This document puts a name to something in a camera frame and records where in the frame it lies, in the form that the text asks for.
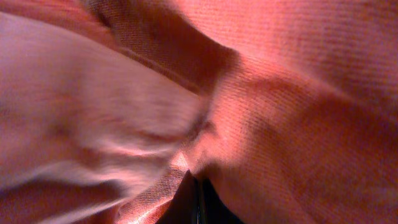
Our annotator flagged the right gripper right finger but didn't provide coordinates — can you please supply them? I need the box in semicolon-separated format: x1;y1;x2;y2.
201;179;244;224

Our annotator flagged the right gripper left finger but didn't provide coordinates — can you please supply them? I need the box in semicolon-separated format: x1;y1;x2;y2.
156;170;198;224

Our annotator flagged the red printed t-shirt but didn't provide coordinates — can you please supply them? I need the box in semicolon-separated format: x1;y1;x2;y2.
1;1;397;223

